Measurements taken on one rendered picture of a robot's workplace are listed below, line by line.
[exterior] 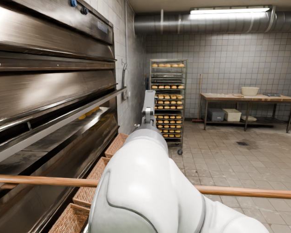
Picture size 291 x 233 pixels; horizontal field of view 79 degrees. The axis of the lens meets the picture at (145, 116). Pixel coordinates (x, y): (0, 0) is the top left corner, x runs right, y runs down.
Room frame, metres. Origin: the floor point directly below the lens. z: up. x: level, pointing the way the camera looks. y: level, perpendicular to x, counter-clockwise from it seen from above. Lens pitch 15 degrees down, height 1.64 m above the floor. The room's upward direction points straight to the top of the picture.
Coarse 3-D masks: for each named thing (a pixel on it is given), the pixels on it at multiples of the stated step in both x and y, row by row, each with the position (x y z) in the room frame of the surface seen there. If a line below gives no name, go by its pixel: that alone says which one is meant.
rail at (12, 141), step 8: (120, 88) 1.81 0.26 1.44; (104, 96) 1.31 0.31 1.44; (88, 104) 1.02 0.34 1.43; (72, 112) 0.84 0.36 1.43; (56, 120) 0.71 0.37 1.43; (32, 128) 0.59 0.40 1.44; (40, 128) 0.61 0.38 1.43; (16, 136) 0.51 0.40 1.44; (24, 136) 0.53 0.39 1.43; (0, 144) 0.45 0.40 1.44; (8, 144) 0.47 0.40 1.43
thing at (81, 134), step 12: (96, 120) 1.54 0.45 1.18; (84, 132) 1.24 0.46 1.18; (60, 144) 1.02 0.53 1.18; (72, 144) 1.06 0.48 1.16; (48, 156) 0.86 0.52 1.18; (60, 156) 0.92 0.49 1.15; (36, 168) 0.75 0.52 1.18; (0, 192) 0.58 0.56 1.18; (12, 192) 0.60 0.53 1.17; (0, 204) 0.54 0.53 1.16
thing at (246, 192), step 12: (0, 180) 0.63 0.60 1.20; (12, 180) 0.63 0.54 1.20; (24, 180) 0.62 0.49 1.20; (36, 180) 0.62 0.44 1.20; (48, 180) 0.62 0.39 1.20; (60, 180) 0.62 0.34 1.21; (72, 180) 0.61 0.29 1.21; (84, 180) 0.61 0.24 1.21; (96, 180) 0.61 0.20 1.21; (204, 192) 0.56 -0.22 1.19; (216, 192) 0.56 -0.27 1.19; (228, 192) 0.56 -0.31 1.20; (240, 192) 0.56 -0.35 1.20; (252, 192) 0.55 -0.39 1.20; (264, 192) 0.55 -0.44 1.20; (276, 192) 0.55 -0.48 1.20; (288, 192) 0.55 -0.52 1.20
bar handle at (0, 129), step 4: (20, 120) 0.59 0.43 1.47; (24, 120) 0.60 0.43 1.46; (28, 120) 0.62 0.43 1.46; (8, 124) 0.54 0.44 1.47; (12, 124) 0.55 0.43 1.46; (16, 124) 0.56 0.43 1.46; (20, 124) 0.58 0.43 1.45; (24, 124) 0.61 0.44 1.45; (28, 124) 0.61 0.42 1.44; (0, 128) 0.51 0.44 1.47; (4, 128) 0.52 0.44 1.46; (8, 128) 0.53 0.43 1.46; (28, 128) 0.61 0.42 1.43
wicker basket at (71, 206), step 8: (72, 208) 0.88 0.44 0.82; (80, 208) 0.87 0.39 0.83; (88, 208) 0.88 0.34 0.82; (64, 216) 0.82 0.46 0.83; (72, 216) 0.86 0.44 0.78; (80, 216) 0.88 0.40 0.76; (56, 224) 0.75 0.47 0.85; (64, 224) 0.79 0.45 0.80; (72, 224) 0.84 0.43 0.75; (80, 224) 0.88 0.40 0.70; (48, 232) 0.69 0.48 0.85; (56, 232) 0.73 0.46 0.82; (64, 232) 0.77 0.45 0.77; (72, 232) 0.81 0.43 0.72
